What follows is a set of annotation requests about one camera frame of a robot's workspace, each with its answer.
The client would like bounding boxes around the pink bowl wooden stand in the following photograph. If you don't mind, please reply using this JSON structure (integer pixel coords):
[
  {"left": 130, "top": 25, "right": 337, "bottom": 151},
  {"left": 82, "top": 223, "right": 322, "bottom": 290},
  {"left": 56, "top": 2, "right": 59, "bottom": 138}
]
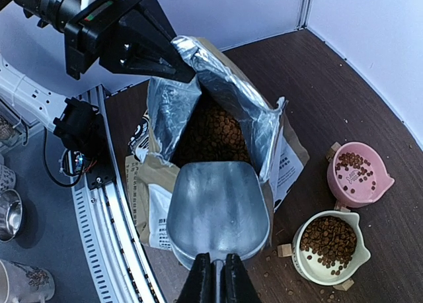
[{"left": 326, "top": 142, "right": 350, "bottom": 212}]

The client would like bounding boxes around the brown kibble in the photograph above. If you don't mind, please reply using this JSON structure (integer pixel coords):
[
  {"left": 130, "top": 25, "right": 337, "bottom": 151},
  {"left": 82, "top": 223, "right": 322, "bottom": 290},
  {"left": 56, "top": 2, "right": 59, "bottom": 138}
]
[{"left": 171, "top": 99, "right": 250, "bottom": 167}]

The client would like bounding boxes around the front aluminium rail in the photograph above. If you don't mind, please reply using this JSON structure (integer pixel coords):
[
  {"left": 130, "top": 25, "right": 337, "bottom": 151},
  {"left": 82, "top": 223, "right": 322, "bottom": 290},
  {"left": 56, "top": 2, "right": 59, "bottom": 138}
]
[{"left": 71, "top": 84, "right": 166, "bottom": 303}]

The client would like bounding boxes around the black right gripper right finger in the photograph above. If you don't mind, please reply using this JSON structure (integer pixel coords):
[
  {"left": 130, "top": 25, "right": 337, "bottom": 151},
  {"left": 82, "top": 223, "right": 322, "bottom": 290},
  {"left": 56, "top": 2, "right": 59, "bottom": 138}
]
[{"left": 224, "top": 253, "right": 261, "bottom": 303}]

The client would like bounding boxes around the metal food scoop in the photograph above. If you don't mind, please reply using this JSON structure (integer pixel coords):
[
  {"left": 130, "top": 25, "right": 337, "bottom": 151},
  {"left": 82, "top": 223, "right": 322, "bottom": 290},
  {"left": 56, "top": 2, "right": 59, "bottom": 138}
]
[{"left": 166, "top": 161, "right": 270, "bottom": 302}]

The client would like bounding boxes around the cream pet bowl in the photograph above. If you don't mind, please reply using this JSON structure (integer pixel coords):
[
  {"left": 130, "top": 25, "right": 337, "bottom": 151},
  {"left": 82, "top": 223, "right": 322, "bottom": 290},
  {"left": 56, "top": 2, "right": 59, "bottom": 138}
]
[{"left": 291, "top": 210, "right": 371, "bottom": 286}]

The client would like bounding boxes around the dog food bag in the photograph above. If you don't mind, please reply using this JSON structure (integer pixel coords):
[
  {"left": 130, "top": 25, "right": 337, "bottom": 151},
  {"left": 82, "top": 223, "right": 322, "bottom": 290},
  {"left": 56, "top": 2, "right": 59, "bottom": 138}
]
[{"left": 125, "top": 36, "right": 309, "bottom": 250}]

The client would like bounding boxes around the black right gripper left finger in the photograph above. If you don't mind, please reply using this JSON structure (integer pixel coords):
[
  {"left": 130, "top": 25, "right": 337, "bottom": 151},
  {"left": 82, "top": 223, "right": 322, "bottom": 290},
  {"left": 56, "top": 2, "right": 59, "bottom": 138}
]
[{"left": 176, "top": 253, "right": 214, "bottom": 303}]

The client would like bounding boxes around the steel cup on floor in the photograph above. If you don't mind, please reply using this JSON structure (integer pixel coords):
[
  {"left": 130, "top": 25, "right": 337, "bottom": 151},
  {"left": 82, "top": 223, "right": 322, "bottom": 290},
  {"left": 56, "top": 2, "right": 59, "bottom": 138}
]
[{"left": 1, "top": 189, "right": 24, "bottom": 243}]

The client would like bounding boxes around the patterned ceramic mug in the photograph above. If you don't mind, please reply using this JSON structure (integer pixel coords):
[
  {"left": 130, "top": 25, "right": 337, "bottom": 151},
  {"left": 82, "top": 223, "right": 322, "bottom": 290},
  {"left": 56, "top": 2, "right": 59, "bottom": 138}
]
[{"left": 1, "top": 259, "right": 56, "bottom": 302}]

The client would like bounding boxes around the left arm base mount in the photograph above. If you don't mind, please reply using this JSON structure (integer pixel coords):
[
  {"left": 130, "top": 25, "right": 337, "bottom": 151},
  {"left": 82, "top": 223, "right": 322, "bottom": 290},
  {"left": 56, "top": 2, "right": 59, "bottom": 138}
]
[{"left": 59, "top": 113, "right": 116, "bottom": 190}]

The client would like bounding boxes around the right aluminium frame post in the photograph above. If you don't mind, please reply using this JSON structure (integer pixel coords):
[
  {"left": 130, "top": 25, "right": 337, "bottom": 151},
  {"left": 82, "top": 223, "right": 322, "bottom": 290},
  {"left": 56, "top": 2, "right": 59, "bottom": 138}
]
[{"left": 296, "top": 0, "right": 313, "bottom": 30}]

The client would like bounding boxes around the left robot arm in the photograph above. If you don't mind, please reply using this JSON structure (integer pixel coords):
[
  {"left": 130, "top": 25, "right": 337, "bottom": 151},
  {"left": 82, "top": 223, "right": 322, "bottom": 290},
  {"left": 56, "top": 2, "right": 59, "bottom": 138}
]
[{"left": 1, "top": 0, "right": 194, "bottom": 159}]

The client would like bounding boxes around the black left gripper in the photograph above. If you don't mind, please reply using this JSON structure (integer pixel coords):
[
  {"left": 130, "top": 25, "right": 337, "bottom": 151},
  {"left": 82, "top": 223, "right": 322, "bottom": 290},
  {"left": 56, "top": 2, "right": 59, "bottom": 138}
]
[{"left": 64, "top": 0, "right": 195, "bottom": 83}]

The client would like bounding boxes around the pink pet bowl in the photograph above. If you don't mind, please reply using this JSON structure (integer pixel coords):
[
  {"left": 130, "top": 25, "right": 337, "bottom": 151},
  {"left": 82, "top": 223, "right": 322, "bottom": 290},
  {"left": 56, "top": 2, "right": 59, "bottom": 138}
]
[{"left": 327, "top": 142, "right": 395, "bottom": 208}]

